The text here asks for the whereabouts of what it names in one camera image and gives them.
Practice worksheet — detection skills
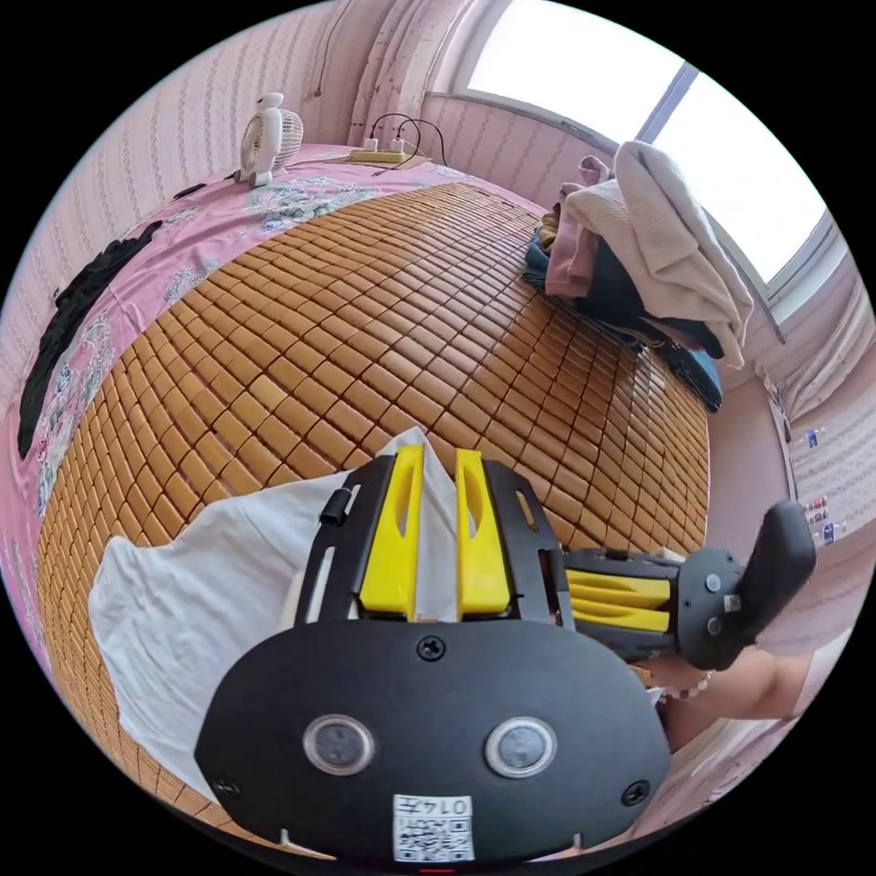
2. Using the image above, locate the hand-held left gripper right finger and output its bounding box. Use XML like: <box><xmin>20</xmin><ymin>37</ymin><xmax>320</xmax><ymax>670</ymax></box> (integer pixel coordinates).
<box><xmin>455</xmin><ymin>448</ymin><xmax>513</xmax><ymax>622</ymax></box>

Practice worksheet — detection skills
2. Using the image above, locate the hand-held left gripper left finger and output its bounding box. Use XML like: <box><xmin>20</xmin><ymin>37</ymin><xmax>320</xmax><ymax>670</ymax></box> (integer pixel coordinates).
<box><xmin>355</xmin><ymin>443</ymin><xmax>426</xmax><ymax>622</ymax></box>

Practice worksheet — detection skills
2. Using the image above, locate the white short sleeve shirt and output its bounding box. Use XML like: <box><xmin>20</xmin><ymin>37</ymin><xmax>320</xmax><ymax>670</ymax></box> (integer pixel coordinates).
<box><xmin>87</xmin><ymin>425</ymin><xmax>461</xmax><ymax>803</ymax></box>

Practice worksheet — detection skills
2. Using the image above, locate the person's right forearm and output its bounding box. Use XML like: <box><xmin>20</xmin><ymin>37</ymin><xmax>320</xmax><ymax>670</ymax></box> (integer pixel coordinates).
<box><xmin>658</xmin><ymin>646</ymin><xmax>819</xmax><ymax>756</ymax></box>

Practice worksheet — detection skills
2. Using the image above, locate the person's right hand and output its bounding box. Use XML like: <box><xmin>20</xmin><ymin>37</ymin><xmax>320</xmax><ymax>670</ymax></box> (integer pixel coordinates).
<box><xmin>629</xmin><ymin>658</ymin><xmax>714</xmax><ymax>701</ymax></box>

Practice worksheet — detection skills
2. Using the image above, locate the bed with woven mat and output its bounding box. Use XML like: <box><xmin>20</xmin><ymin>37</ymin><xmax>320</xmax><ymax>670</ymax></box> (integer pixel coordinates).
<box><xmin>0</xmin><ymin>140</ymin><xmax>714</xmax><ymax>844</ymax></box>

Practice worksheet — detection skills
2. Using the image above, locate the pile of clothes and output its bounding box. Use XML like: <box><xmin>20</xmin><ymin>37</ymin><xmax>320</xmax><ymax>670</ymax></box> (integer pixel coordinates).
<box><xmin>522</xmin><ymin>139</ymin><xmax>756</xmax><ymax>416</ymax></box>

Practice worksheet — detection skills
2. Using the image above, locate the yellow power strip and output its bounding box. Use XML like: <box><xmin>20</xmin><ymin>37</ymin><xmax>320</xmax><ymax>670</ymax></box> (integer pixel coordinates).
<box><xmin>349</xmin><ymin>147</ymin><xmax>433</xmax><ymax>168</ymax></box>

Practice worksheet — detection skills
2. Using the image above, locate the black garment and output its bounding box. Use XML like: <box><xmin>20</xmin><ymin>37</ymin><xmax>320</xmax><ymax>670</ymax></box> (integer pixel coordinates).
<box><xmin>16</xmin><ymin>218</ymin><xmax>164</xmax><ymax>461</ymax></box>

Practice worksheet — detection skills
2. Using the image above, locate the white table fan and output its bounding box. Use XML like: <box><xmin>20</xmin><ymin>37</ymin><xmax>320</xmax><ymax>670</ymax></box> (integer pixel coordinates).
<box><xmin>237</xmin><ymin>91</ymin><xmax>305</xmax><ymax>188</ymax></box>

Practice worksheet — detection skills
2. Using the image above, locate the pink curtain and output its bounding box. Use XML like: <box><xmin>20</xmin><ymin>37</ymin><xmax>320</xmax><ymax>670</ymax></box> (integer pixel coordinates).
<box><xmin>354</xmin><ymin>0</ymin><xmax>495</xmax><ymax>140</ymax></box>

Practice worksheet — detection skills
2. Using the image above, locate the window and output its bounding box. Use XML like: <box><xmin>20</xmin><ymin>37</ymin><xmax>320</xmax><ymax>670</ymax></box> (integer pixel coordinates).
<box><xmin>464</xmin><ymin>0</ymin><xmax>835</xmax><ymax>287</ymax></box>

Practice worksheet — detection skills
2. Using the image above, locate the black charging cable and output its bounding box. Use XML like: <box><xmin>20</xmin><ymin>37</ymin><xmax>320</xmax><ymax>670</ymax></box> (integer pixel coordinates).
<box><xmin>369</xmin><ymin>114</ymin><xmax>451</xmax><ymax>178</ymax></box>

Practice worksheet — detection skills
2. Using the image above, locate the thin dark hanging cable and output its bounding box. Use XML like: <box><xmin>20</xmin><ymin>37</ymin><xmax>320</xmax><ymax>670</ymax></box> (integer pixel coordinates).
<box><xmin>314</xmin><ymin>0</ymin><xmax>353</xmax><ymax>99</ymax></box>

